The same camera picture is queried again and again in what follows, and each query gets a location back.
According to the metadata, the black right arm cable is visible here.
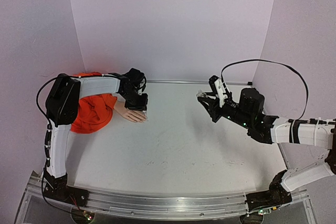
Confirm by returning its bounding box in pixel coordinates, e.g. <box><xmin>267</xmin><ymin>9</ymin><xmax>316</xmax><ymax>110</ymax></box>
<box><xmin>220</xmin><ymin>59</ymin><xmax>310</xmax><ymax>124</ymax></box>

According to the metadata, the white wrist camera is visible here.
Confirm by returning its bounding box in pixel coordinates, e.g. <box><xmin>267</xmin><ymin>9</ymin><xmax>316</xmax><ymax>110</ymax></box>
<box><xmin>209</xmin><ymin>75</ymin><xmax>232</xmax><ymax>108</ymax></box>
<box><xmin>135</xmin><ymin>77</ymin><xmax>147</xmax><ymax>95</ymax></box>

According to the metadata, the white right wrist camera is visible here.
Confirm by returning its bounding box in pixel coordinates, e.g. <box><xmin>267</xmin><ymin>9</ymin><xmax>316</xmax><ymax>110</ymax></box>
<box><xmin>209</xmin><ymin>75</ymin><xmax>232</xmax><ymax>108</ymax></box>

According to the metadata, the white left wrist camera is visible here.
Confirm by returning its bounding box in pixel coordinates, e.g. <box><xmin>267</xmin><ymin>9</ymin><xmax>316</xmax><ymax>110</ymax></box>
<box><xmin>135</xmin><ymin>77</ymin><xmax>147</xmax><ymax>95</ymax></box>

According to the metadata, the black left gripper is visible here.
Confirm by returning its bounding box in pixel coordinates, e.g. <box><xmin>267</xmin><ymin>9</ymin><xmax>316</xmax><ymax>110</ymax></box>
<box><xmin>122</xmin><ymin>89</ymin><xmax>150</xmax><ymax>112</ymax></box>

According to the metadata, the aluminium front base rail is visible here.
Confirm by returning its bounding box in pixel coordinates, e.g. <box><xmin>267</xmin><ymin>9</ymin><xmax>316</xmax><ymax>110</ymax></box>
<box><xmin>23</xmin><ymin>173</ymin><xmax>316</xmax><ymax>223</ymax></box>

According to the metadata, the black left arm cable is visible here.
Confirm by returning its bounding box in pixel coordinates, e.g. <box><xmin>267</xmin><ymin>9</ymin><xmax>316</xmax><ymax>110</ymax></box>
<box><xmin>36</xmin><ymin>76</ymin><xmax>58</xmax><ymax>122</ymax></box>

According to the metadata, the aluminium back rail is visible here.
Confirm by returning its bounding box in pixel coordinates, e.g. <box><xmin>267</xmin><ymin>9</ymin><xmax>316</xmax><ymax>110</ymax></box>
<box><xmin>147</xmin><ymin>79</ymin><xmax>249</xmax><ymax>86</ymax></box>

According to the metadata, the orange cloth sleeve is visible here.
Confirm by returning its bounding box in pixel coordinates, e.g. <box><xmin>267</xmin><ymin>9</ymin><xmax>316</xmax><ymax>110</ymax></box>
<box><xmin>70</xmin><ymin>71</ymin><xmax>118</xmax><ymax>133</ymax></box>

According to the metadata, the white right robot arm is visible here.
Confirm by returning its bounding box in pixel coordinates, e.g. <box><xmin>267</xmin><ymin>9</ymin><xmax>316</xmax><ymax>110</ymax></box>
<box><xmin>197</xmin><ymin>88</ymin><xmax>335</xmax><ymax>192</ymax></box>

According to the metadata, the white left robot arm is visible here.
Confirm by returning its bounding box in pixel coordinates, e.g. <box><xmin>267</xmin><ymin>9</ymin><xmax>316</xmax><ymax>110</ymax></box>
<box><xmin>44</xmin><ymin>68</ymin><xmax>148</xmax><ymax>182</ymax></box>

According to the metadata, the mannequin hand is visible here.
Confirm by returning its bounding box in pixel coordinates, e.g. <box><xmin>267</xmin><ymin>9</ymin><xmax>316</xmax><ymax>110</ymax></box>
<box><xmin>114</xmin><ymin>101</ymin><xmax>147</xmax><ymax>123</ymax></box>

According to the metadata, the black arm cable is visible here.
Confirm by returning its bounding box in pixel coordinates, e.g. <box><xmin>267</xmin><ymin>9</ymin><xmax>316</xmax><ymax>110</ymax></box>
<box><xmin>220</xmin><ymin>59</ymin><xmax>310</xmax><ymax>124</ymax></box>
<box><xmin>36</xmin><ymin>76</ymin><xmax>58</xmax><ymax>122</ymax></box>

